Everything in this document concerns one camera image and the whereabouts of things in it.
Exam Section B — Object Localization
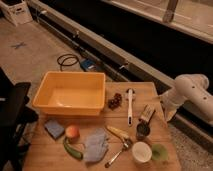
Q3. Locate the black and tan eraser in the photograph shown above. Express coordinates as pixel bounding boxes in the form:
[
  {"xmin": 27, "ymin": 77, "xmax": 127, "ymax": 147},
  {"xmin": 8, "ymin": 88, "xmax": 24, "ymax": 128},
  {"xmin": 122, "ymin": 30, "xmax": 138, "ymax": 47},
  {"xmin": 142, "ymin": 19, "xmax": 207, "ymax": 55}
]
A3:
[{"xmin": 139, "ymin": 105, "xmax": 155, "ymax": 123}]

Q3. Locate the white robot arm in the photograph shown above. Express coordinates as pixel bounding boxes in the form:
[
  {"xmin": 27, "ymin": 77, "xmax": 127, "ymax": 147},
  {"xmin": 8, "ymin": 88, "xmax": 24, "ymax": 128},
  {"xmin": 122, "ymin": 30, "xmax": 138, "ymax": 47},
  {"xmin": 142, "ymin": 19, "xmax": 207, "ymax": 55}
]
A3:
[{"xmin": 160, "ymin": 74, "xmax": 213, "ymax": 126}]

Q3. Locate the green plastic cup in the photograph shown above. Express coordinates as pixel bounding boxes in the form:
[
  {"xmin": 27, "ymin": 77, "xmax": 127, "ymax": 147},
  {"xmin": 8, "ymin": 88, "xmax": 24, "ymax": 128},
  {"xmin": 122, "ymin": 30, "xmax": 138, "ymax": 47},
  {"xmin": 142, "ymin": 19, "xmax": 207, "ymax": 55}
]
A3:
[{"xmin": 151, "ymin": 144, "xmax": 168, "ymax": 162}]

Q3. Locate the white paper cup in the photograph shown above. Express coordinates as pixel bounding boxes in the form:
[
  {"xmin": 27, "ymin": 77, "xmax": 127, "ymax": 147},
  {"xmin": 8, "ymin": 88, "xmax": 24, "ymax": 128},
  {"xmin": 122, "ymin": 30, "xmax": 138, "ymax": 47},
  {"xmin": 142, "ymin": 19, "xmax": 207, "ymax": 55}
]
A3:
[{"xmin": 132, "ymin": 142, "xmax": 152, "ymax": 164}]

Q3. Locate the yellow corn cob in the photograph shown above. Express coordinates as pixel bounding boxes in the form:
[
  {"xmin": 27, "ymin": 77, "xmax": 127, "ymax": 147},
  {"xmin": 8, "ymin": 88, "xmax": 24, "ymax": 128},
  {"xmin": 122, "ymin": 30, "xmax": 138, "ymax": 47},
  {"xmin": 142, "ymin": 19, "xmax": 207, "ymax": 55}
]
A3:
[{"xmin": 106, "ymin": 126, "xmax": 129, "ymax": 141}]

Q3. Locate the dark grape bunch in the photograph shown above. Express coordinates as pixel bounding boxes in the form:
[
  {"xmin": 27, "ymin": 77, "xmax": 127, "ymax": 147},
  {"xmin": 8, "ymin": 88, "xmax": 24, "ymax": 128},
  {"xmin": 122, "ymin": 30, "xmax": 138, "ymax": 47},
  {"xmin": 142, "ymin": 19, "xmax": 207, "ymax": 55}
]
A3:
[{"xmin": 108, "ymin": 93, "xmax": 122, "ymax": 110}]

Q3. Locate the blue grey cloth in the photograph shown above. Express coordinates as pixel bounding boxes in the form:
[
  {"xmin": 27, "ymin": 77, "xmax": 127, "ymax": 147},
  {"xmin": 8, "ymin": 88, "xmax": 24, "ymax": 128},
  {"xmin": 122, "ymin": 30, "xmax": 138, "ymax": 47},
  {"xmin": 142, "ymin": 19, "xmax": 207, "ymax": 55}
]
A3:
[{"xmin": 84, "ymin": 128, "xmax": 108, "ymax": 163}]

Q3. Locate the blue power box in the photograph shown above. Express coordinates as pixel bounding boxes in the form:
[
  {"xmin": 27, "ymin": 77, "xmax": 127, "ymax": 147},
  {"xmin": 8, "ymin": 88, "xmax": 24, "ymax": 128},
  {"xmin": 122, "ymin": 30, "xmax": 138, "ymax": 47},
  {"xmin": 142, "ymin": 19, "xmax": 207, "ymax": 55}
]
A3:
[{"xmin": 80, "ymin": 59, "xmax": 95, "ymax": 71}]

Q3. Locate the red yellow peach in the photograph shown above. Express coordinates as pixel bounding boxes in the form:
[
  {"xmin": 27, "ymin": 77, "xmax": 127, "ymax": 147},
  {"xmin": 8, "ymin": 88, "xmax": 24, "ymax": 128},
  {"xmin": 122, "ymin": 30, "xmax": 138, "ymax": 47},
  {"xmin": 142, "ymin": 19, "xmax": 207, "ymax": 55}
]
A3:
[{"xmin": 65, "ymin": 125, "xmax": 80, "ymax": 139}]

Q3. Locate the green cucumber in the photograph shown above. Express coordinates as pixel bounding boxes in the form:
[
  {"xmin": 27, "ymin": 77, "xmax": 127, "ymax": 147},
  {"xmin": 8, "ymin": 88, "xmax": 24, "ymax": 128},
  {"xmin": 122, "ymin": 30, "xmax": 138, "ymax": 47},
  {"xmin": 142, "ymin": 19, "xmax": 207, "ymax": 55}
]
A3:
[{"xmin": 63, "ymin": 138, "xmax": 83, "ymax": 160}]

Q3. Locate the yellow plastic bin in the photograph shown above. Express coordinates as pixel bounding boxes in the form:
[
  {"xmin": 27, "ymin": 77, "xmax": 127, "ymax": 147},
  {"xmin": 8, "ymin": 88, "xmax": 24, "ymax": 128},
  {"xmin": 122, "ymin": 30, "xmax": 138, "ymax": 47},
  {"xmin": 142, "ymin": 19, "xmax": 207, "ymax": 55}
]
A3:
[{"xmin": 33, "ymin": 71, "xmax": 105, "ymax": 116}]

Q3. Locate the blue sponge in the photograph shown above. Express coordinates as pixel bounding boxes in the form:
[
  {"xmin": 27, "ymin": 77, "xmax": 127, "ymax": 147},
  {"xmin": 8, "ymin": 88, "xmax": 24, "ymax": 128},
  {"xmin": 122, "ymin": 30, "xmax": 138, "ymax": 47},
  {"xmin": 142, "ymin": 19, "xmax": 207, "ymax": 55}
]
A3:
[{"xmin": 44, "ymin": 120, "xmax": 64, "ymax": 139}]

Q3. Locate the black chair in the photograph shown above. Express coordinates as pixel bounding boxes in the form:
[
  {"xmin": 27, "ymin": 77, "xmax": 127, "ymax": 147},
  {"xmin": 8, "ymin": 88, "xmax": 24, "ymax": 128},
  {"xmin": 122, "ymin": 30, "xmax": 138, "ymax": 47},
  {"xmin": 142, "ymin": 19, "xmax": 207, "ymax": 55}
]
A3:
[{"xmin": 0, "ymin": 67, "xmax": 38, "ymax": 171}]

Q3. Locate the white cardboard box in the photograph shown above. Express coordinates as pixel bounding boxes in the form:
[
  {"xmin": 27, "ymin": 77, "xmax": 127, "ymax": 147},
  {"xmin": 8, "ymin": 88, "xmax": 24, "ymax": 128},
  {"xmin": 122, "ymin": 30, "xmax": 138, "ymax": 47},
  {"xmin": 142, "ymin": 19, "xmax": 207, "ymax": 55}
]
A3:
[{"xmin": 0, "ymin": 0, "xmax": 32, "ymax": 26}]

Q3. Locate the white handled brush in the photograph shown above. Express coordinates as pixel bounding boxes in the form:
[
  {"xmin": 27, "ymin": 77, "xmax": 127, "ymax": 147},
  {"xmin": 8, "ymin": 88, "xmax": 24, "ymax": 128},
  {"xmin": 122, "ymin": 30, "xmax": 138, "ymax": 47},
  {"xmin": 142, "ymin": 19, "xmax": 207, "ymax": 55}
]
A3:
[{"xmin": 127, "ymin": 89, "xmax": 134, "ymax": 127}]

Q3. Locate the black coiled cable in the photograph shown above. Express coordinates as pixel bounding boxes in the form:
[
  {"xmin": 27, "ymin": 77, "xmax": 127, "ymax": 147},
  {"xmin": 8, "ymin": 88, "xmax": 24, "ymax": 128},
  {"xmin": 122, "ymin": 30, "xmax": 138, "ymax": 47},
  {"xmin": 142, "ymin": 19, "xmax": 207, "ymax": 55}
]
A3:
[{"xmin": 56, "ymin": 53, "xmax": 81, "ymax": 72}]

